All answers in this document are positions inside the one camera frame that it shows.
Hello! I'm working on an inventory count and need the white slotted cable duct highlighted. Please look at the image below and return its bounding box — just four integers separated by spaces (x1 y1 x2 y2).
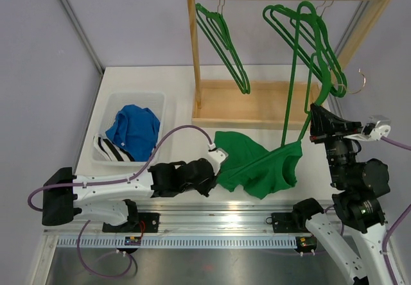
57 236 297 249

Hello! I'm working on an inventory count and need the green hanger of striped top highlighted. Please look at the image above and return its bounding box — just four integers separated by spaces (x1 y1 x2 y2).
269 0 348 98

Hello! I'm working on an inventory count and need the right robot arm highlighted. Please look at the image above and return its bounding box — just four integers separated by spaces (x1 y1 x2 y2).
291 104 410 284

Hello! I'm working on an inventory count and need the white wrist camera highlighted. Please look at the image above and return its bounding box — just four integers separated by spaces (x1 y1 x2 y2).
345 115 391 142
206 143 229 174

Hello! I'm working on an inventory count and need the green tank top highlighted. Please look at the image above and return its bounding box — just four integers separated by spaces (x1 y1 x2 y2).
214 131 302 200

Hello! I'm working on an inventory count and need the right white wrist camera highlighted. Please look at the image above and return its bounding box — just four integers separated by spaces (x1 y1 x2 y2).
345 115 391 142

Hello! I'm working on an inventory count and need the white plastic basket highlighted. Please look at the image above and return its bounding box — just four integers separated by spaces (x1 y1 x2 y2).
91 91 166 167

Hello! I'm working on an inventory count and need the blue tank top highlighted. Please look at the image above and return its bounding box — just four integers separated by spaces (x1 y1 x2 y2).
105 105 160 162

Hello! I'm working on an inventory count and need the wooden clothes rack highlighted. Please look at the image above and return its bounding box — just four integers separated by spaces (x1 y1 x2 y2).
187 0 392 130

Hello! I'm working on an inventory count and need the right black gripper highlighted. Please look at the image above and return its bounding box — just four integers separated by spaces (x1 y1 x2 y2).
310 103 365 188

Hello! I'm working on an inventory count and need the striped black white tank top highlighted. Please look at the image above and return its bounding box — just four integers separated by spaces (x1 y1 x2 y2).
93 134 135 162

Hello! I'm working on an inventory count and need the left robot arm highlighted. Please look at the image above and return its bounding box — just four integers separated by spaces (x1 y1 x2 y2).
42 158 222 232

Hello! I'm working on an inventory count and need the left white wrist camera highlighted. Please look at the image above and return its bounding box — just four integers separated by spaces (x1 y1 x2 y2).
206 143 229 174

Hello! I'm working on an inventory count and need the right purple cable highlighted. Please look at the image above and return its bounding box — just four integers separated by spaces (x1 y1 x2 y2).
324 135 411 285

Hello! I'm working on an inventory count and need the green hanger of blue top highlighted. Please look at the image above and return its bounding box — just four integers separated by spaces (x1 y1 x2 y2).
262 0 341 95

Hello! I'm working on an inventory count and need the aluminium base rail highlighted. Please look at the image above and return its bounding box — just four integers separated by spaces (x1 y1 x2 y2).
43 182 373 236

